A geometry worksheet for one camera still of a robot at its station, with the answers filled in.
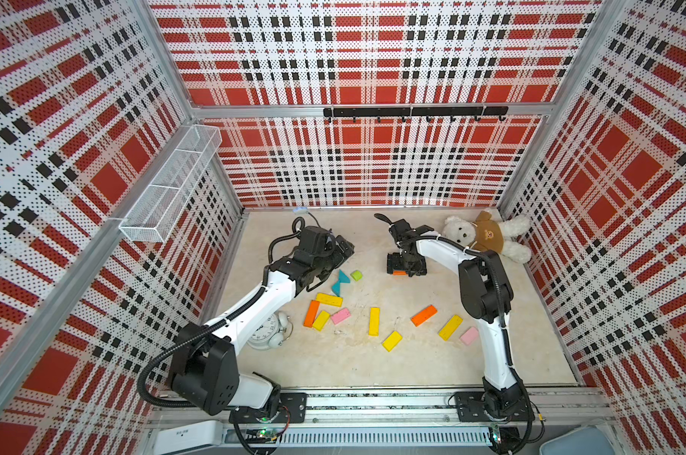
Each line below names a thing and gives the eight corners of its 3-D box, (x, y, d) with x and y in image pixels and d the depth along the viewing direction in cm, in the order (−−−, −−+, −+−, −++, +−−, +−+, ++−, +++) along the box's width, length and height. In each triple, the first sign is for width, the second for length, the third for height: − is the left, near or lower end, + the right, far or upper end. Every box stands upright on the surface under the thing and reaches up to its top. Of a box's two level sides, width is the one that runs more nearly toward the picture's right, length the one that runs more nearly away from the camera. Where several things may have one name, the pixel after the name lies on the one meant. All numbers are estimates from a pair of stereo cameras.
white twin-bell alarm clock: (251, 350, 86) (247, 345, 82) (259, 318, 92) (255, 312, 89) (289, 350, 86) (286, 345, 82) (294, 318, 92) (292, 312, 89)
